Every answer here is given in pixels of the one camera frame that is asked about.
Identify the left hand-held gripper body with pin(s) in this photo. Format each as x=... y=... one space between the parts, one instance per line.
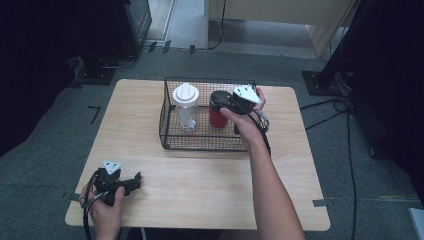
x=110 y=181

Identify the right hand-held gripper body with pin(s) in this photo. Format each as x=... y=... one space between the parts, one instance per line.
x=245 y=93

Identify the red cup with black lid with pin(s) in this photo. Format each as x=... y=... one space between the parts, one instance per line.
x=217 y=119

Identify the clear bottle with white lid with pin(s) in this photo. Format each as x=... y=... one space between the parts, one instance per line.
x=185 y=95

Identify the person's left hand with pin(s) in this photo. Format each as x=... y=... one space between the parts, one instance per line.
x=106 y=213

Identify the person's right hand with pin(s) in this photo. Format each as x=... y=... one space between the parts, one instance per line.
x=248 y=130

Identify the black tape corner mark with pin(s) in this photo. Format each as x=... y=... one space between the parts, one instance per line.
x=95 y=113

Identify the black metal stand base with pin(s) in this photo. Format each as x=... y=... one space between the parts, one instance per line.
x=320 y=85
x=93 y=75

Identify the light wooden cabinet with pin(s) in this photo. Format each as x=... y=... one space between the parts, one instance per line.
x=283 y=13

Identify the black cabinet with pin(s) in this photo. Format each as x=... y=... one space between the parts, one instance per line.
x=133 y=23

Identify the grey tape strip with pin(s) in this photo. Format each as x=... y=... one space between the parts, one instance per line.
x=320 y=202

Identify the white flat object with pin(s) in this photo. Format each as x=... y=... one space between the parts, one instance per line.
x=417 y=223

